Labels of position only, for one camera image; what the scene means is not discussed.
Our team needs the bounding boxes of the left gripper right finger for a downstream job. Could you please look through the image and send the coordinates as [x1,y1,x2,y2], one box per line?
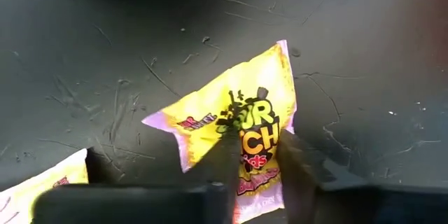
[279,130,337,224]

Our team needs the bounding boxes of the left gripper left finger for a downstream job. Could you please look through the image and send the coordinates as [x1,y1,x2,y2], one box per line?
[190,128,243,224]

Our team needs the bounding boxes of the yellow Sour Patch Kids bag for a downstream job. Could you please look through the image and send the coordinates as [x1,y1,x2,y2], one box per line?
[141,39,298,224]
[0,148,90,224]

